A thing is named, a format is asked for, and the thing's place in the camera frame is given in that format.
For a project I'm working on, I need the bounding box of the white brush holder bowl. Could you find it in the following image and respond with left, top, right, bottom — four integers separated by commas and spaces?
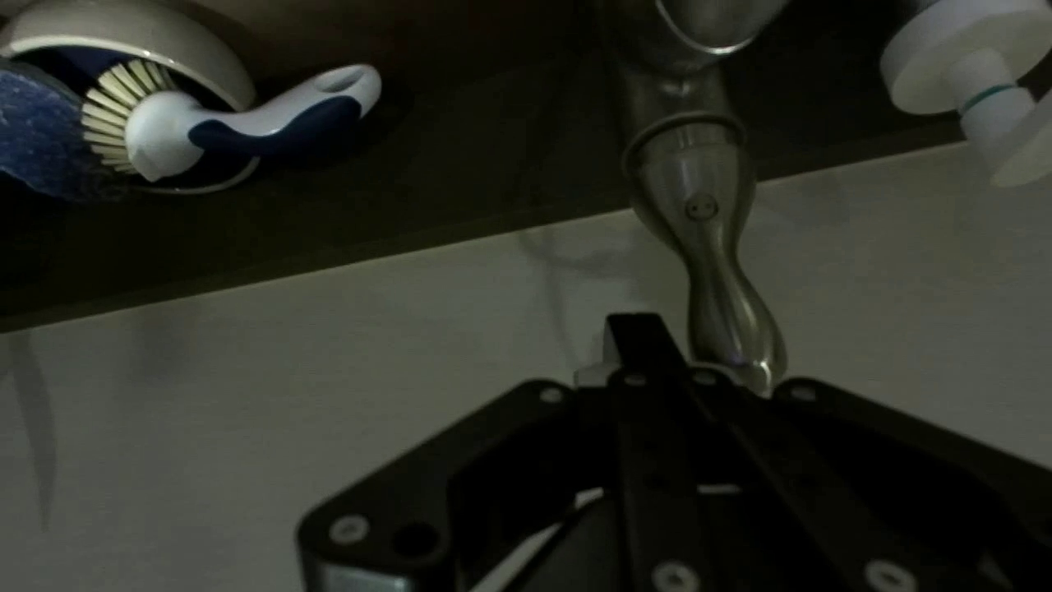
0, 0, 260, 202

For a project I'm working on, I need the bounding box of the blue white dish brush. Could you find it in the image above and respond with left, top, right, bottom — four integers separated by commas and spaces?
80, 58, 384, 183

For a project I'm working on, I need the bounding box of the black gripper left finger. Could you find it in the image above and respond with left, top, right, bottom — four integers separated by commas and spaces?
297, 309, 705, 592

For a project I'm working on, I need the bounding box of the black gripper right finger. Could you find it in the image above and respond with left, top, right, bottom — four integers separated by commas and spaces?
699, 368, 1052, 592

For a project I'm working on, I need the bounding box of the blue sponge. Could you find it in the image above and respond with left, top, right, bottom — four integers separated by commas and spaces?
0, 58, 101, 204

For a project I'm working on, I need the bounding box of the chrome kitchen faucet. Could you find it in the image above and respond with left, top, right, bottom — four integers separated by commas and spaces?
594, 0, 798, 402

